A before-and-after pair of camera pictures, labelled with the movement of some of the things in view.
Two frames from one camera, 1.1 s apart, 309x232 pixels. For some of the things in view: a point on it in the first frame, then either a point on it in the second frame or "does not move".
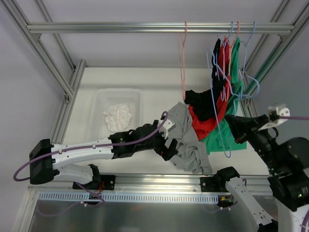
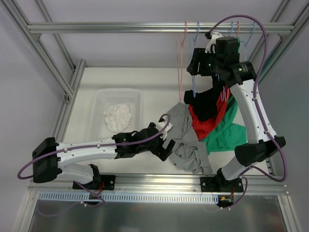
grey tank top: (192, 154) does not move
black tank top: (204, 103) does not move
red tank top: (201, 127) does not move
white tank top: (118, 117) does not move
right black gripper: (245, 130) -> (196, 62)
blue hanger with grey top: (229, 154) -> (194, 40)
